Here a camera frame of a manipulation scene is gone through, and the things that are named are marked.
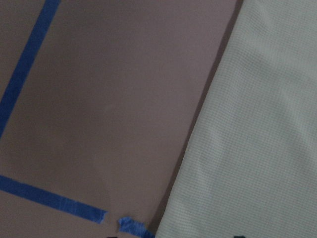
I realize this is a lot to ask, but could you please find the olive green long-sleeve shirt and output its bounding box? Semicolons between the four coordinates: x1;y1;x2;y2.
156;0;317;238

